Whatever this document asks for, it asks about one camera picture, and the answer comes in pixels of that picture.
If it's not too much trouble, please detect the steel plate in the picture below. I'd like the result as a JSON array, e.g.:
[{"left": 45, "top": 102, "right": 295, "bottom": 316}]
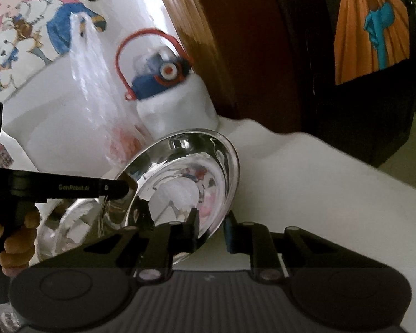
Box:
[
  {"left": 36, "top": 198, "right": 128, "bottom": 261},
  {"left": 97, "top": 129, "right": 240, "bottom": 248}
]

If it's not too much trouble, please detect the left hand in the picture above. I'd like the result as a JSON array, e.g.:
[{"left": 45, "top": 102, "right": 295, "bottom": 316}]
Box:
[{"left": 0, "top": 205, "right": 41, "bottom": 278}]

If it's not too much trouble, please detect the coloured houses drawing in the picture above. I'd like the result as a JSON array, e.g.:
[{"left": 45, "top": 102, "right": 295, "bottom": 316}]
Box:
[{"left": 0, "top": 131, "right": 34, "bottom": 171}]

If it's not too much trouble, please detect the clear plastic bag with candy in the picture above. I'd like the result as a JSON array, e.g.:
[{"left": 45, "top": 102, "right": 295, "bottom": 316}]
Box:
[{"left": 69, "top": 12, "right": 152, "bottom": 167}]

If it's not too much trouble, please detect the girl with teddy drawing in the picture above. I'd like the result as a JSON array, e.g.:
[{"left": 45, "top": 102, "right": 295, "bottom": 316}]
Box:
[{"left": 0, "top": 0, "right": 106, "bottom": 95}]

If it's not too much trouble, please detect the white blue water bottle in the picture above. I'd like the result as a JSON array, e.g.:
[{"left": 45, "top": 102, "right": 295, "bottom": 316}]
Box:
[{"left": 115, "top": 28, "right": 219, "bottom": 141}]

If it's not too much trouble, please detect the girl in orange dress painting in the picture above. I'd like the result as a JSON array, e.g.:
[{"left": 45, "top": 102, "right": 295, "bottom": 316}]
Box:
[{"left": 298, "top": 0, "right": 416, "bottom": 166}]

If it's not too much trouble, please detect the brown wooden door frame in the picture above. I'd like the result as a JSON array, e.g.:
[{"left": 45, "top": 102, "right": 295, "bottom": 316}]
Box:
[{"left": 162, "top": 0, "right": 302, "bottom": 133}]

